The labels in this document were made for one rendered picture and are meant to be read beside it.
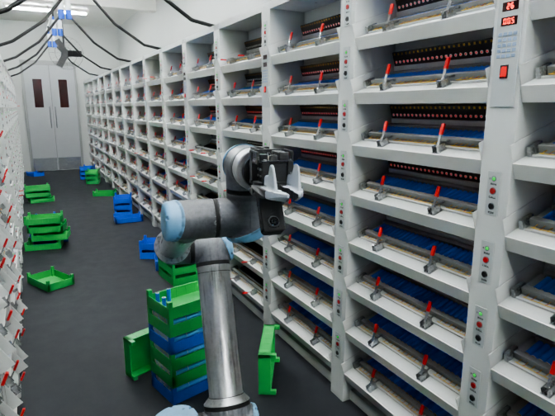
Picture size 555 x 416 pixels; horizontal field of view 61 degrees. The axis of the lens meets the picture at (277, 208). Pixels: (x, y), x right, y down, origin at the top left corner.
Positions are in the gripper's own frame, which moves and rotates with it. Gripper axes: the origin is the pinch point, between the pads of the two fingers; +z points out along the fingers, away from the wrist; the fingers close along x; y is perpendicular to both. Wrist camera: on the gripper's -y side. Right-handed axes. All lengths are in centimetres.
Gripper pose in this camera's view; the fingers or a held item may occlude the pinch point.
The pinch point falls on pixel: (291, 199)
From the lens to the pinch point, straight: 77.8
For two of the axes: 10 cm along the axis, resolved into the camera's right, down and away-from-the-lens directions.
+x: 9.5, -0.7, 3.0
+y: 0.0, -9.8, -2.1
